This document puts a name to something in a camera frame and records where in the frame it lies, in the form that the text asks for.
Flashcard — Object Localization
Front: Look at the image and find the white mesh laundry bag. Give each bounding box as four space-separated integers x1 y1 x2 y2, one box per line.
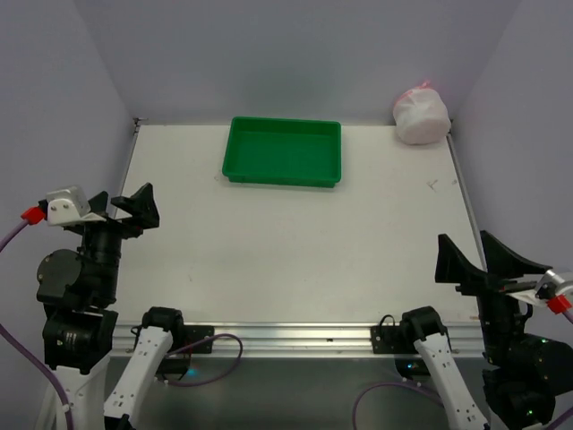
392 81 451 145

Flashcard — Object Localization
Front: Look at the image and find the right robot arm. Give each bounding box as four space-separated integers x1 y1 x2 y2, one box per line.
399 230 572 429

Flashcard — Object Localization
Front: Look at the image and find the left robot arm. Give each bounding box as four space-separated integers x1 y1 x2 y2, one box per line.
37 183 184 429

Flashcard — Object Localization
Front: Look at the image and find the green plastic tray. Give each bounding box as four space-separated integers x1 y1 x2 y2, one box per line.
222 116 342 188

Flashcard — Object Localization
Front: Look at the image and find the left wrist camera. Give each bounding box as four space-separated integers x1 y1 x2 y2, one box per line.
46 185 105 227

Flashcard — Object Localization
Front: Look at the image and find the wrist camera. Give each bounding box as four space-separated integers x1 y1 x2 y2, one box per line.
46 185 105 227
510 270 572 314

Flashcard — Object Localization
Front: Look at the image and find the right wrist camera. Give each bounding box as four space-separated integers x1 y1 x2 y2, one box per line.
510 270 572 314

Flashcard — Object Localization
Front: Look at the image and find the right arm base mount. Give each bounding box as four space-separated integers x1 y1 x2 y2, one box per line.
370 306 451 382

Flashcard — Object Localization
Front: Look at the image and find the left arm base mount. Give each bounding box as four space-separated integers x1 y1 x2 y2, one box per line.
129 324 216 382

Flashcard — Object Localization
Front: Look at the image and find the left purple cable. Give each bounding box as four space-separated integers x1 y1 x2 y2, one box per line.
0 210 75 430

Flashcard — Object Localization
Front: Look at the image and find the aluminium mounting rail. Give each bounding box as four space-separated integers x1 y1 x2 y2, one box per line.
111 322 483 359

